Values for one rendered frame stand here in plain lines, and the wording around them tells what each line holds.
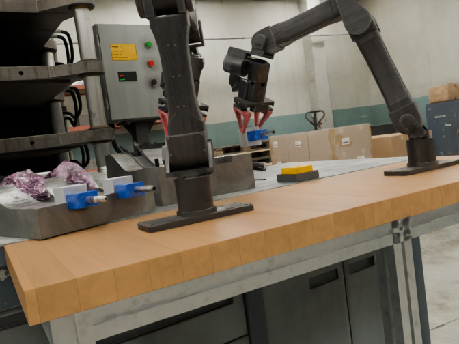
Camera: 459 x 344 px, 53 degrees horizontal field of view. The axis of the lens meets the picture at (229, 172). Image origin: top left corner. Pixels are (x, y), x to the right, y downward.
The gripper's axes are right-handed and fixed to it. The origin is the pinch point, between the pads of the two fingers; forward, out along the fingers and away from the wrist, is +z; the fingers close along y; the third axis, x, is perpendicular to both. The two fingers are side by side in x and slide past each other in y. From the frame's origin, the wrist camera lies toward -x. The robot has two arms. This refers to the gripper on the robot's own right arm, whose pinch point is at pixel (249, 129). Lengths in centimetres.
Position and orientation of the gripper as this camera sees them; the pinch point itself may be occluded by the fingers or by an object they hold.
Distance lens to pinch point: 133.5
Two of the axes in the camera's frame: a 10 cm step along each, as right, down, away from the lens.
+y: -8.3, 1.5, -5.3
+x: 5.4, 4.4, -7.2
